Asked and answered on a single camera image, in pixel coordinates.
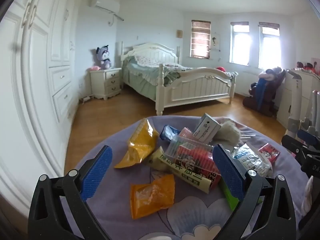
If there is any orange snack bag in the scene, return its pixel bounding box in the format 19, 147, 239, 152
114, 118, 159, 168

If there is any green solid drink sachet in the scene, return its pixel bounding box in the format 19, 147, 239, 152
220, 179, 264, 212

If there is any blue wet wipe packet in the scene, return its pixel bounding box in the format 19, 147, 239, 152
159, 125, 180, 142

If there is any dark red floor cushion pile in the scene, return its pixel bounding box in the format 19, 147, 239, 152
242, 67, 285, 117

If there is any white wardrobe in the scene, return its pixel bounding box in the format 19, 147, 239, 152
1, 0, 78, 217

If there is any orange wrapper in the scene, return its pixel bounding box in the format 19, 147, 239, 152
130, 174, 175, 219

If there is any red cartoon snack box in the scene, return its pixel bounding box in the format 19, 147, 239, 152
258, 143, 280, 165

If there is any white wooden bed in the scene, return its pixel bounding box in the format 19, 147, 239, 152
120, 43, 238, 115

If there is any white air conditioner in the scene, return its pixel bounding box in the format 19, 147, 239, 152
90, 0, 120, 14

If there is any white nightstand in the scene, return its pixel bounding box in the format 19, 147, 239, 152
90, 68, 121, 100

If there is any right hand in white glove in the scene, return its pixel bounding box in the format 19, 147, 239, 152
301, 176, 313, 217

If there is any grey white standing pole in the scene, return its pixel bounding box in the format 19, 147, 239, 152
286, 70, 302, 138

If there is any yellow milk powder packet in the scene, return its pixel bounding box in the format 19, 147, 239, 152
146, 146, 212, 194

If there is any purple plush toy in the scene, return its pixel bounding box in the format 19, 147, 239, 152
96, 45, 111, 69

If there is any white fluffy pompom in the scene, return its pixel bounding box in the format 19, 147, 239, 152
214, 120, 241, 146

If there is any pink plush on nightstand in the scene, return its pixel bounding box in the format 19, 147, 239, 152
89, 66, 101, 71

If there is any white small carton box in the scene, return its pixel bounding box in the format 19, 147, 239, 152
193, 113, 221, 144

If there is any white dresser cabinet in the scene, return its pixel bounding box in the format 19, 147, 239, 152
277, 70, 319, 128

